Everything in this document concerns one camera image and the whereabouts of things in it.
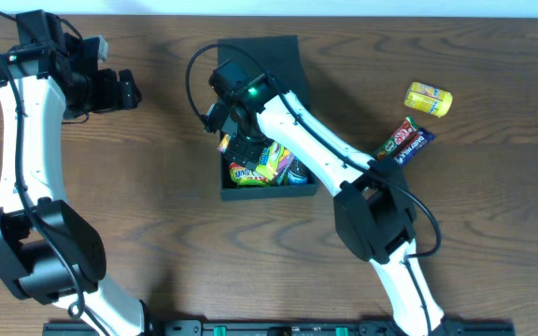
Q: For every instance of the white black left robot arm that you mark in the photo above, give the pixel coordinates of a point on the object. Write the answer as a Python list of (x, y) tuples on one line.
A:
[(48, 252)]

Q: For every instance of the blue Oreo pack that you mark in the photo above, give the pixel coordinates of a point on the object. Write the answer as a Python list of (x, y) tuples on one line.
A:
[(297, 173)]

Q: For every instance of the brown Pocky box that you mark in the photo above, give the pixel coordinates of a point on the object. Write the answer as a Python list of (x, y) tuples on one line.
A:
[(224, 143)]

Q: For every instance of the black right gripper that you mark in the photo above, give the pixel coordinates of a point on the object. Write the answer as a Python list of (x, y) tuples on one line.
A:
[(247, 152)]

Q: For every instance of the yellow Mentos bottle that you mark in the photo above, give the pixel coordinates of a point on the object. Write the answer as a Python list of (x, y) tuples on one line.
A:
[(428, 99)]

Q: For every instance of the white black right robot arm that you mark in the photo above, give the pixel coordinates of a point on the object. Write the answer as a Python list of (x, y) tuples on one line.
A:
[(374, 211)]

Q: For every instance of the red green KitKat bar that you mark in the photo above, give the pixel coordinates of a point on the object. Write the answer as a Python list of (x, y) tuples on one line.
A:
[(398, 137)]

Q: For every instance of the purple Dairy Milk bar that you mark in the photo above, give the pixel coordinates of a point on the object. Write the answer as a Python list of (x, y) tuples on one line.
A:
[(417, 142)]

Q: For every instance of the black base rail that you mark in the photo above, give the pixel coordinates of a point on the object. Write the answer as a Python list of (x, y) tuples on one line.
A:
[(364, 328)]

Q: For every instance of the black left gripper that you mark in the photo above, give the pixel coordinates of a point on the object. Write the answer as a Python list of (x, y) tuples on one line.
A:
[(117, 89)]

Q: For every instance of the dark green gift box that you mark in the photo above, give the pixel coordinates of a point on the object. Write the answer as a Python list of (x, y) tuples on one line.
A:
[(281, 57)]

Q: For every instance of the colourful gummy candy bag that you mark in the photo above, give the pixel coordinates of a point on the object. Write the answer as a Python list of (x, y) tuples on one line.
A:
[(244, 177)]

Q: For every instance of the yellow green Pretz box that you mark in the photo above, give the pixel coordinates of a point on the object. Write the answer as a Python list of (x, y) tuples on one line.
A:
[(274, 162)]

